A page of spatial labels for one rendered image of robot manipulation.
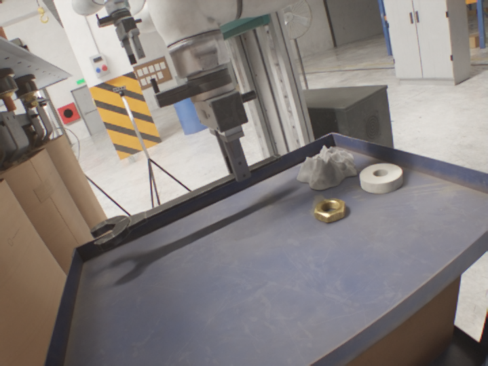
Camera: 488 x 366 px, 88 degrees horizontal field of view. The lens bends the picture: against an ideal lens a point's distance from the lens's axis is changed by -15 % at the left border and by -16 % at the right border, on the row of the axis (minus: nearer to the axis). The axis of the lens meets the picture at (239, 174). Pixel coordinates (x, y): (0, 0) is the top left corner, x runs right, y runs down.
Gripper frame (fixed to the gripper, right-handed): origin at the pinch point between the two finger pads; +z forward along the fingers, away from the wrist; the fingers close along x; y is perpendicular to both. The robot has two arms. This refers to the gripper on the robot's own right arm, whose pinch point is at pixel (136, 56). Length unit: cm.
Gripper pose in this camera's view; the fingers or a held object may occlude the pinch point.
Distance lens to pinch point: 119.6
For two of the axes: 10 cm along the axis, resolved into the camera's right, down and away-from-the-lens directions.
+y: 7.9, -4.4, 4.2
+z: 3.0, 8.8, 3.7
